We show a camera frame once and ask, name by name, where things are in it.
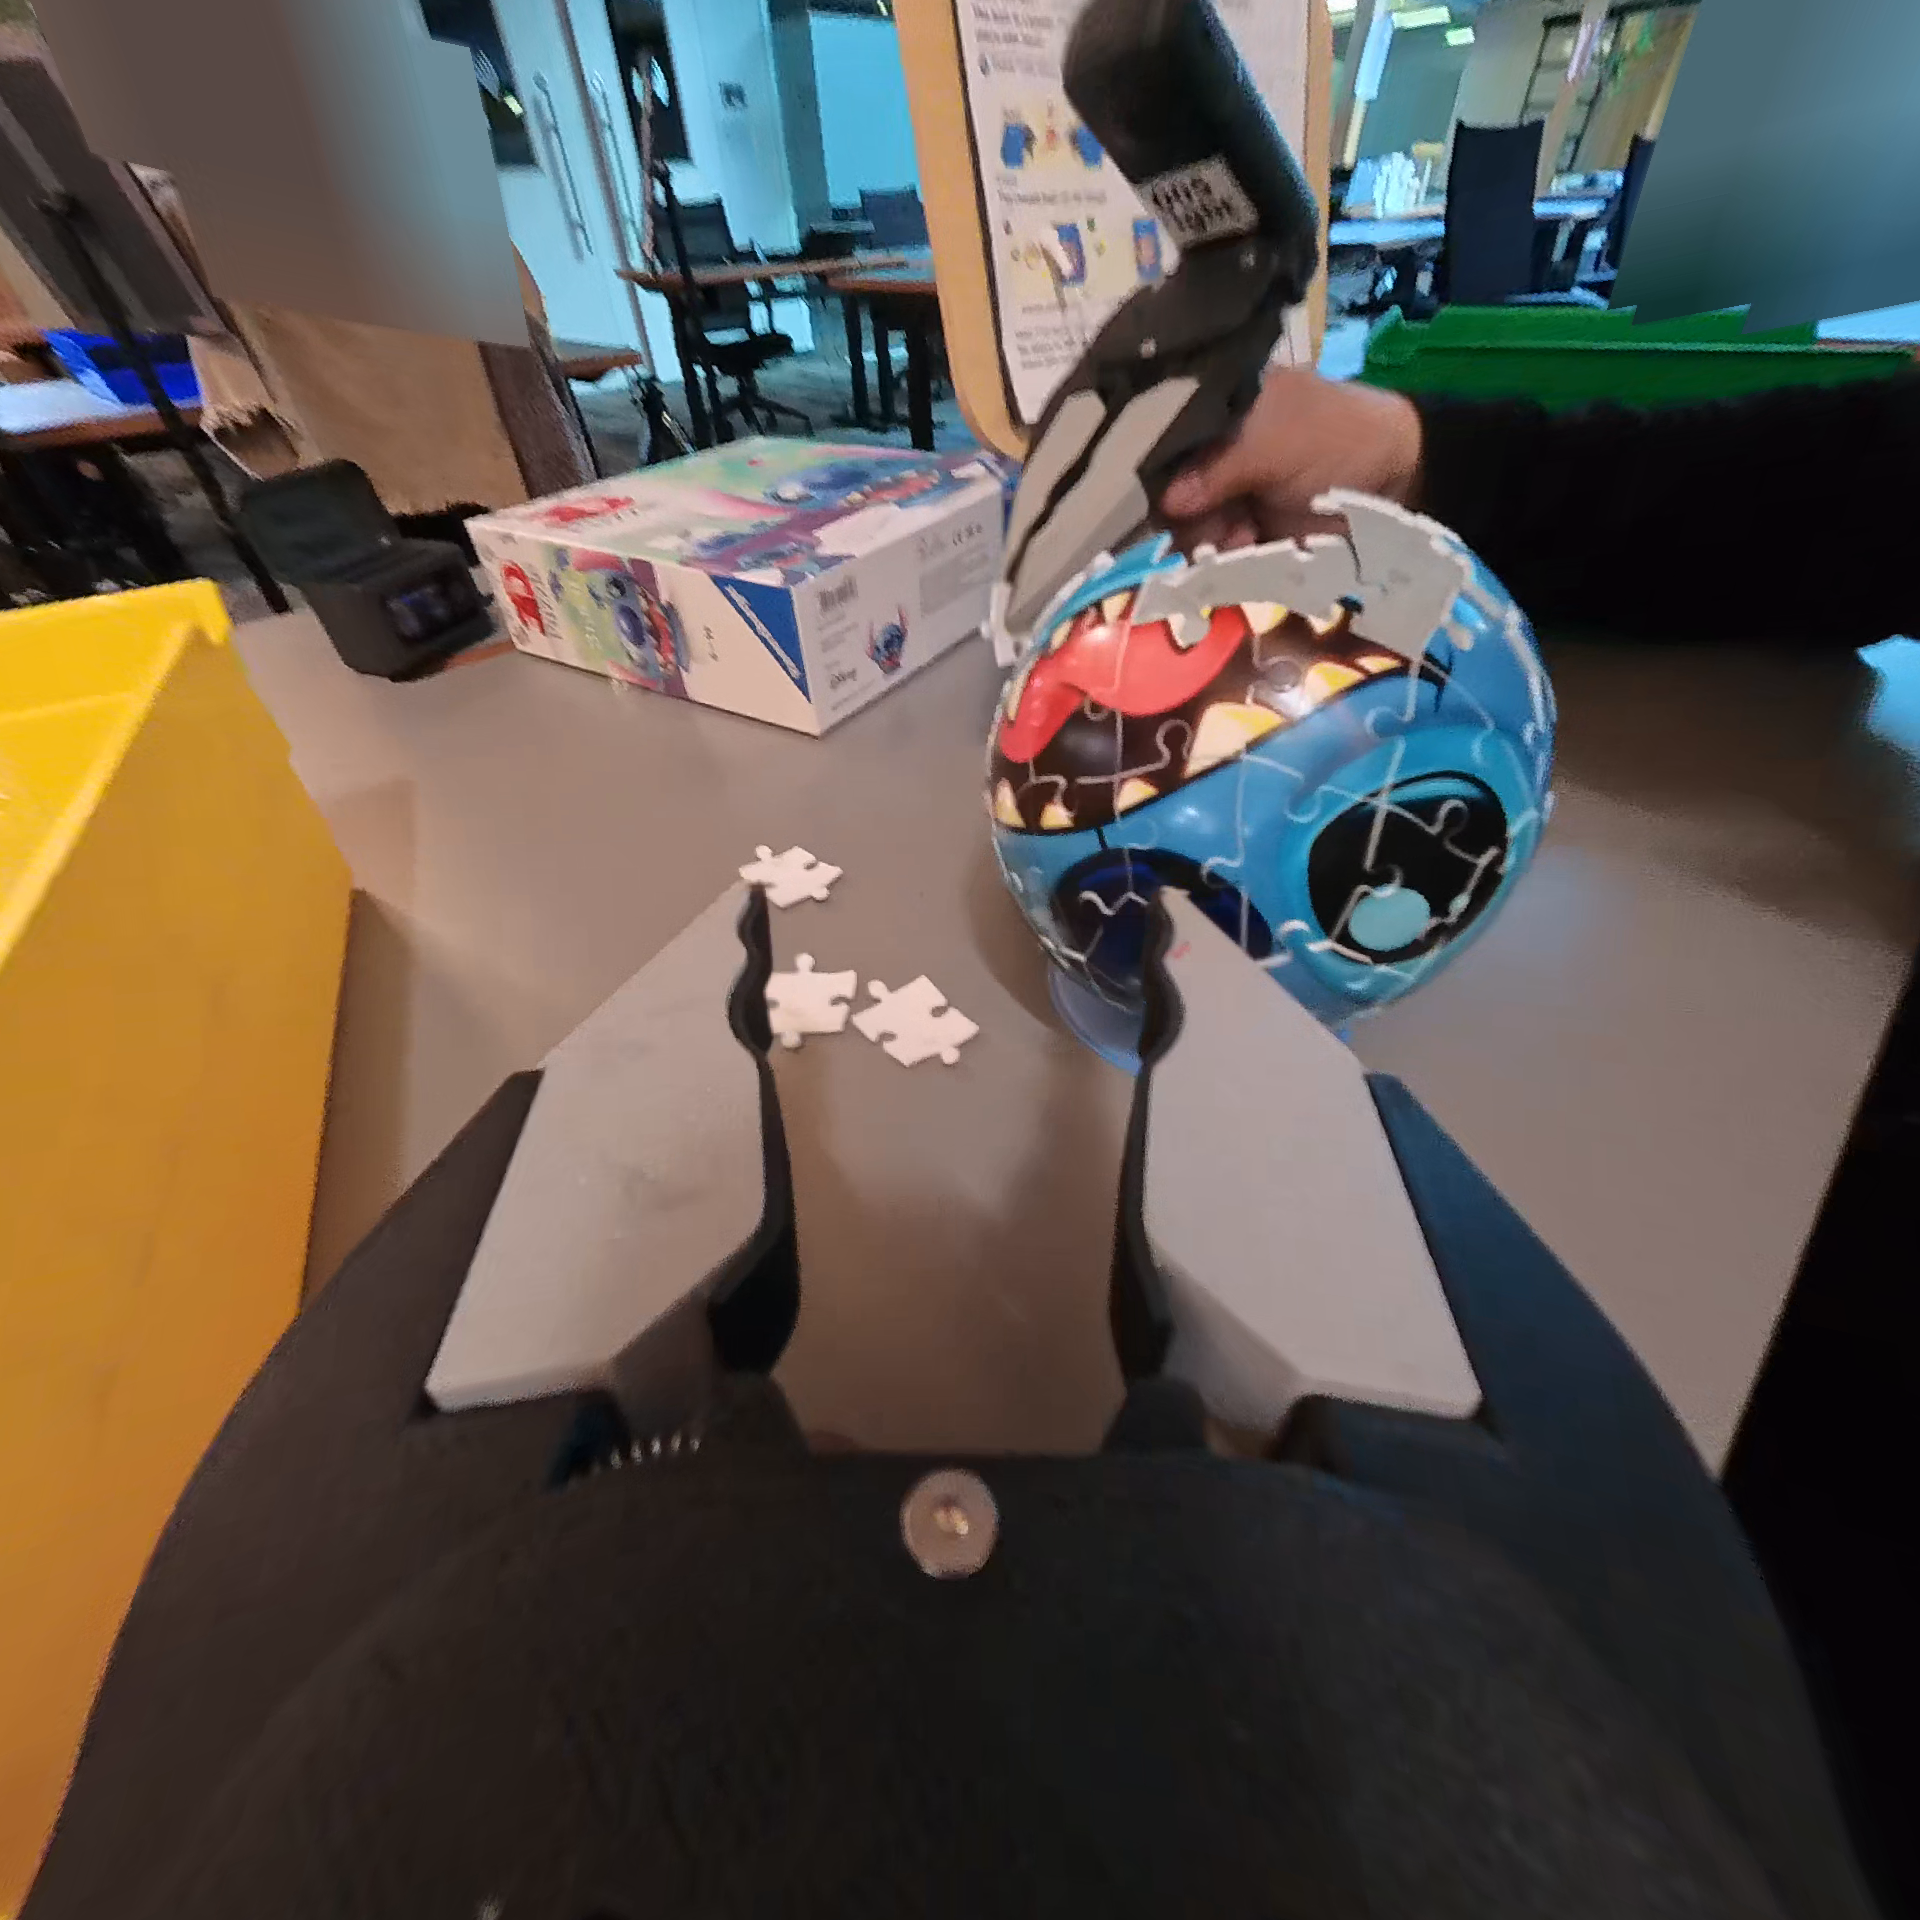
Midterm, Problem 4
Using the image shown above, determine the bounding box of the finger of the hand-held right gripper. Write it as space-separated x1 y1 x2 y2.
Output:
1000 388 1115 631
1072 379 1205 554

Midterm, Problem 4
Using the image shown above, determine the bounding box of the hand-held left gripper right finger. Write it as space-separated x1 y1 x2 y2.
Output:
1112 886 1491 1447

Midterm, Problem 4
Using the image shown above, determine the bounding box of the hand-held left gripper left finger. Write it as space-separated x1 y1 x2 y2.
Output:
422 886 798 1415

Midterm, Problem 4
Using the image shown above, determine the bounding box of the blue puzzle ball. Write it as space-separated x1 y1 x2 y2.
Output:
981 482 1559 1038

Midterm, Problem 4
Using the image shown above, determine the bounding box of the person's right forearm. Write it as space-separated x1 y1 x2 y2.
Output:
1414 388 1920 642

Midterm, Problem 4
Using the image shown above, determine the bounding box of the puzzle instruction sheet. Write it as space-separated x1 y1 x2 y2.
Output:
950 0 1306 434

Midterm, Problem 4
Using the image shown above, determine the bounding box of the puzzle box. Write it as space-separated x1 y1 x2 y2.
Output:
469 436 1031 737

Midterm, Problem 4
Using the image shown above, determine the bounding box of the person's right hand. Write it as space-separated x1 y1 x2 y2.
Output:
1164 373 1425 557

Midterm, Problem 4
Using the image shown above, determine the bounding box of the wooden board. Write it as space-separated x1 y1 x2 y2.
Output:
892 0 1338 457

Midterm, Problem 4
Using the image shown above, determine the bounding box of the black office chair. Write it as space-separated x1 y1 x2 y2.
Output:
654 199 798 436
1447 123 1548 307

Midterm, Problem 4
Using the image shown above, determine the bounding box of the wooden table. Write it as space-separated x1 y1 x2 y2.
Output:
622 251 945 453

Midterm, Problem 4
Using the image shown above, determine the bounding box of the green board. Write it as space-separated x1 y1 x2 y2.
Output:
1358 301 1920 419

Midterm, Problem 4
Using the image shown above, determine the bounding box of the yellow plastic bin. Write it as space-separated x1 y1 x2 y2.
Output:
0 571 353 1912

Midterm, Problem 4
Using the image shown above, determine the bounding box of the black label printer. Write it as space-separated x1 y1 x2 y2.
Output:
242 453 495 678

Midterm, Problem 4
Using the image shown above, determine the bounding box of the blue storage bin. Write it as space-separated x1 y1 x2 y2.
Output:
43 324 205 409

